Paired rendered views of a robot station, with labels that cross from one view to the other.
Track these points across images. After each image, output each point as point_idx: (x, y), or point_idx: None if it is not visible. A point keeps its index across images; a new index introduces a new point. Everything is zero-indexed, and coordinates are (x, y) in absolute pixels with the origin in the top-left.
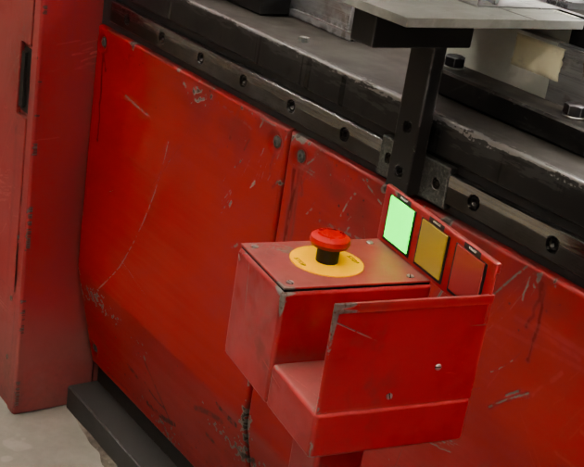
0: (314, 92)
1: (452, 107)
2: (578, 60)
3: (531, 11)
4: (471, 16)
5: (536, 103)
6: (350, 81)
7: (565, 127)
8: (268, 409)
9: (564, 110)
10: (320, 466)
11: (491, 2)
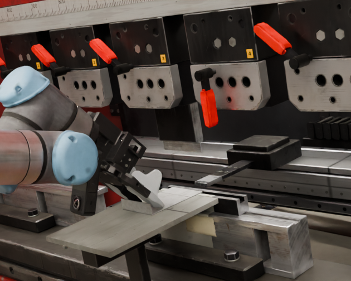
0: (81, 280)
1: (162, 271)
2: (223, 222)
3: (185, 203)
4: (149, 228)
5: (208, 255)
6: (99, 271)
7: (229, 269)
8: None
9: (225, 257)
10: None
11: (160, 207)
